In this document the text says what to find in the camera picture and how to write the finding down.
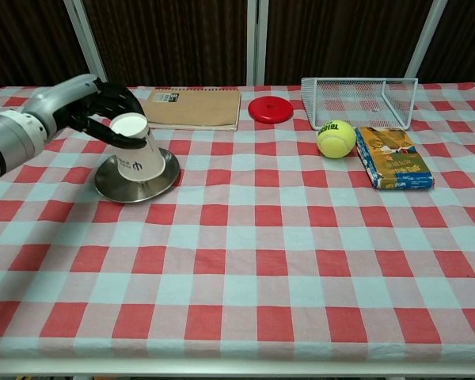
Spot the brown spiral notebook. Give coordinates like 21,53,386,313
140,87,242,132

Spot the blue and yellow box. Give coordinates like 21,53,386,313
355,126,435,190

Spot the white metal frame post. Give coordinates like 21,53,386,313
63,0,110,88
403,0,448,80
245,0,269,86

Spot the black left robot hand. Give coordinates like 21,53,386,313
65,78,147,150

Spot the white wire mesh basket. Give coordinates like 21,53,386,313
301,77,419,131

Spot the red white checkered tablecloth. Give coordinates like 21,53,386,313
0,82,475,362

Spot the yellow tennis ball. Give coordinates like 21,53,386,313
316,120,357,159

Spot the red round disc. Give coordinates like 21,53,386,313
248,96,295,124

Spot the round steel plate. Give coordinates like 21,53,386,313
93,147,181,204

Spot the white paper cup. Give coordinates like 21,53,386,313
109,112,168,182

